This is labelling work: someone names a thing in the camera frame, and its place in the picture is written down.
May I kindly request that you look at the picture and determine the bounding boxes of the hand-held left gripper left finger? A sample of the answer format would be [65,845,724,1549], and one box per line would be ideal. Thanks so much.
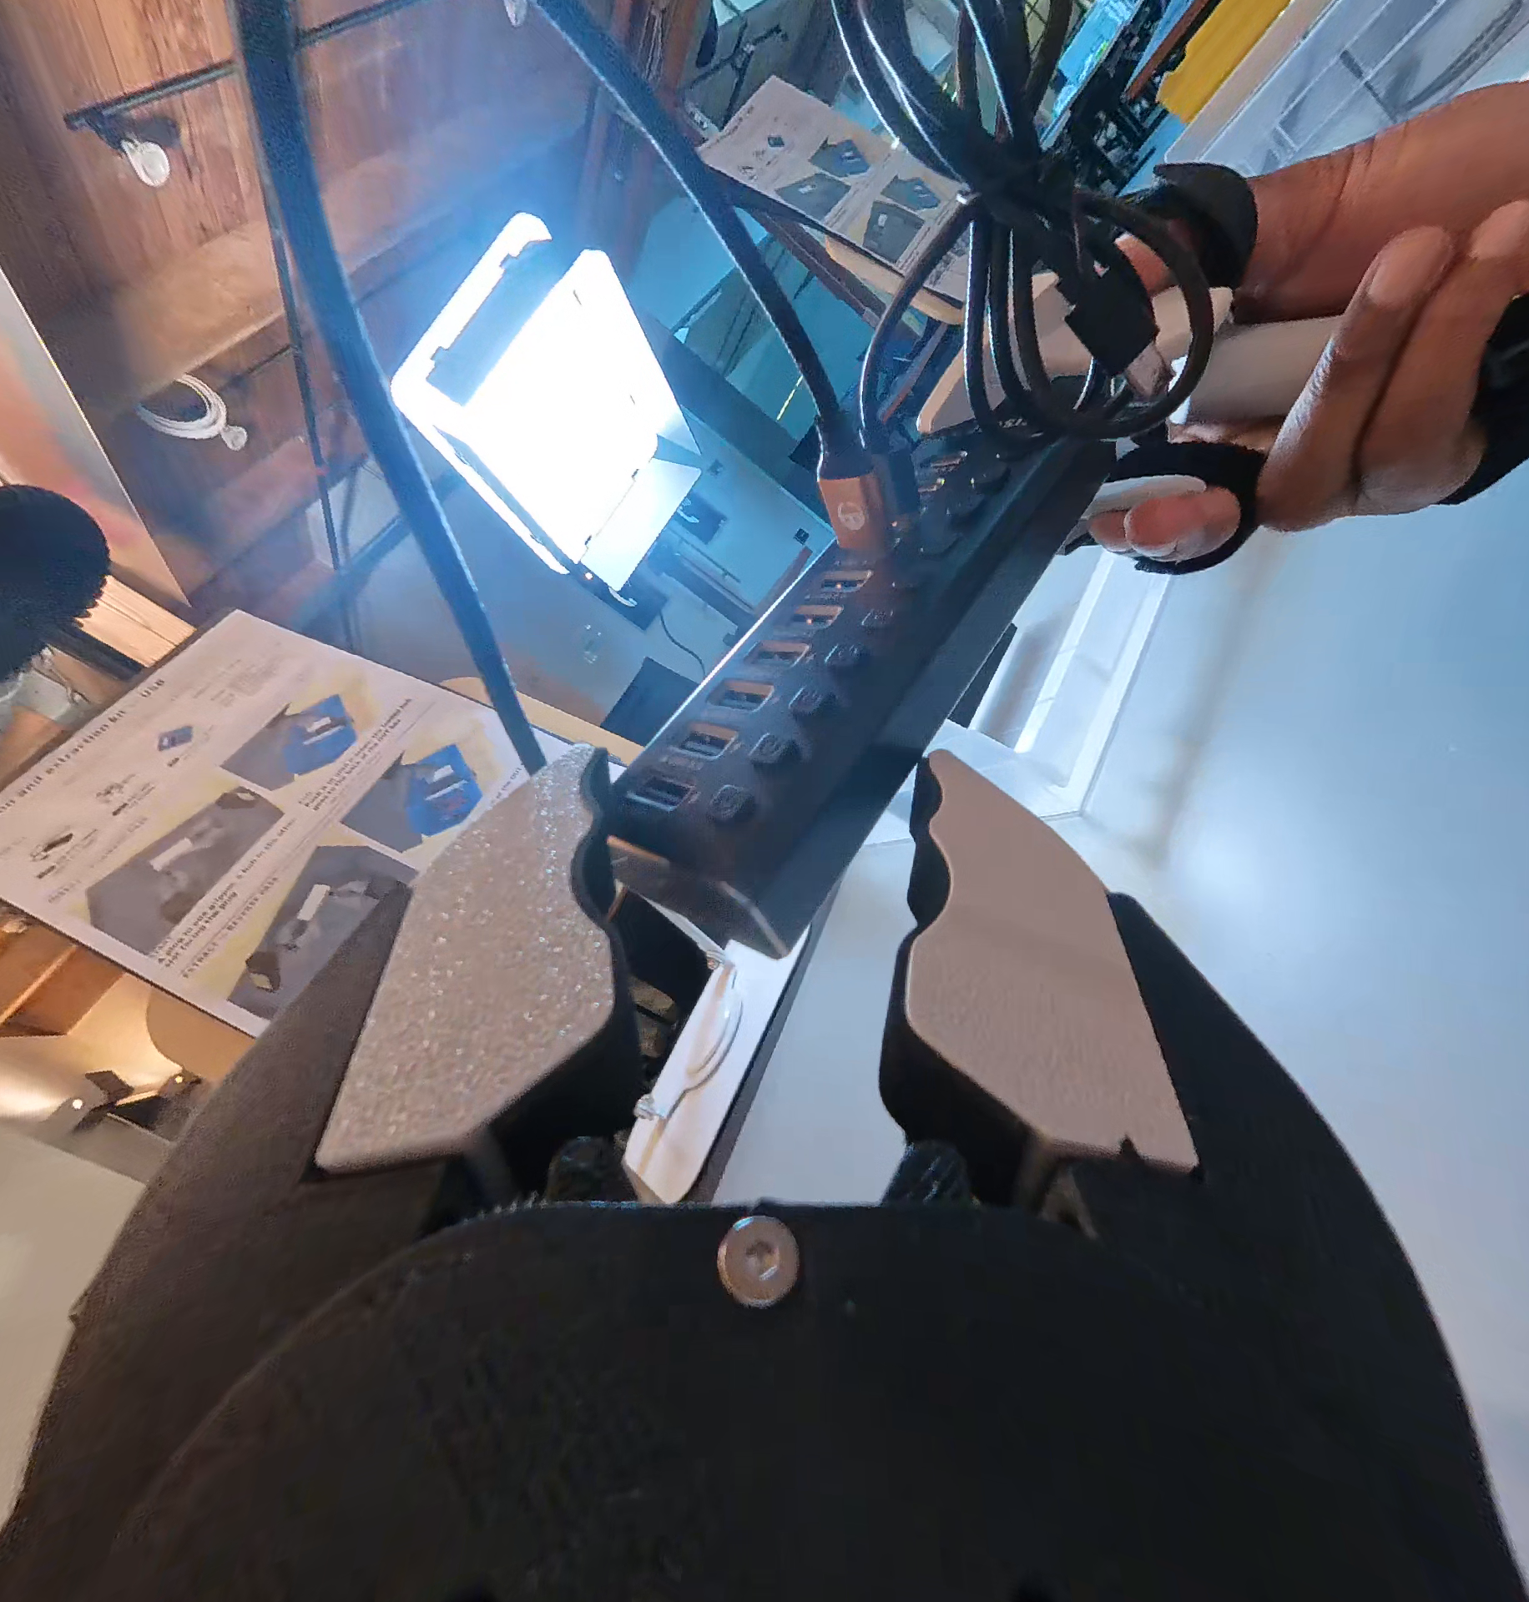
[313,743,651,1203]

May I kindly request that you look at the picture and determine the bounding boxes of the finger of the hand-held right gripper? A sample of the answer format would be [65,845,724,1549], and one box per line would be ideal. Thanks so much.
[1028,268,1236,377]
[918,350,1091,437]

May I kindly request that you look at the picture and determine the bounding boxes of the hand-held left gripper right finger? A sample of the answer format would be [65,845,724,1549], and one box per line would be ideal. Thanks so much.
[880,748,1200,1208]

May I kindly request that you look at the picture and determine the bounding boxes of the black cable with orange plugs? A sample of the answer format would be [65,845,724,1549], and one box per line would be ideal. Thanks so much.
[533,0,1223,545]

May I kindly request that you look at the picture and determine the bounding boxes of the black multi-port usb hub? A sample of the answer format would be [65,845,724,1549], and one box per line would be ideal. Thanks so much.
[596,418,1116,958]

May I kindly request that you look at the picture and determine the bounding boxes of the thick black hub cable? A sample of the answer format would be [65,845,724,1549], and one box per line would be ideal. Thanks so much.
[229,0,551,775]

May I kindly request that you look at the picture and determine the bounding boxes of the yellow bin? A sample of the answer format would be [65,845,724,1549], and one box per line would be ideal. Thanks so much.
[1159,0,1295,119]

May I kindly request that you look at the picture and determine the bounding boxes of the wooden easel with poster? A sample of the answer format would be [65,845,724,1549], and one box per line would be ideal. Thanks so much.
[696,74,966,301]

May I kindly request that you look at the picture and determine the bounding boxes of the printed instruction sheet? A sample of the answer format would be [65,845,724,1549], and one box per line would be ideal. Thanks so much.
[0,609,590,1040]

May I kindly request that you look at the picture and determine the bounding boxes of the bright light panel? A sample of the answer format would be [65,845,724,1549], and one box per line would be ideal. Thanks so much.
[388,210,707,595]

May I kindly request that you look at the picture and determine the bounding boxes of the white coiled cable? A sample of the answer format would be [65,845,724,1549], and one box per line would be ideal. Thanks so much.
[133,373,251,452]

